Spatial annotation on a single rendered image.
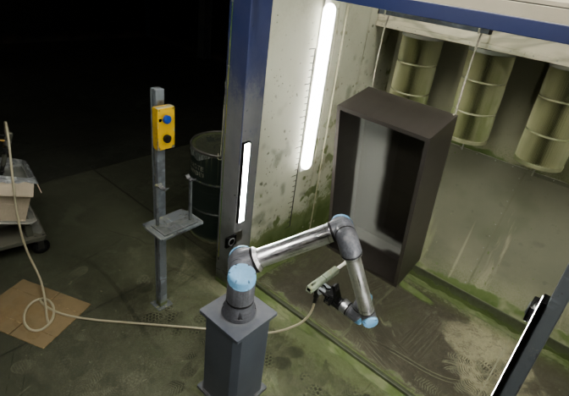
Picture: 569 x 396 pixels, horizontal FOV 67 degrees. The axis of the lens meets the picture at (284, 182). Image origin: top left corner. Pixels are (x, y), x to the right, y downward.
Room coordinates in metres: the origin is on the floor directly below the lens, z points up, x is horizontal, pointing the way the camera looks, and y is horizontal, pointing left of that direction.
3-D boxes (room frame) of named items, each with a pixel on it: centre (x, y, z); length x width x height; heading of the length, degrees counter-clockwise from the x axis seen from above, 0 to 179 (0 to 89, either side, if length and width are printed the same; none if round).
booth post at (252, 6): (2.74, 0.33, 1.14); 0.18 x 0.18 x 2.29; 52
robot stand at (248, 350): (1.77, 0.16, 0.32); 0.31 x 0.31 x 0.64; 52
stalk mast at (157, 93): (2.39, 0.79, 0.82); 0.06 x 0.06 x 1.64; 52
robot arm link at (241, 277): (1.78, 0.16, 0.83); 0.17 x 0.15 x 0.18; 9
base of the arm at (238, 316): (1.77, 0.16, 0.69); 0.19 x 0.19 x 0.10
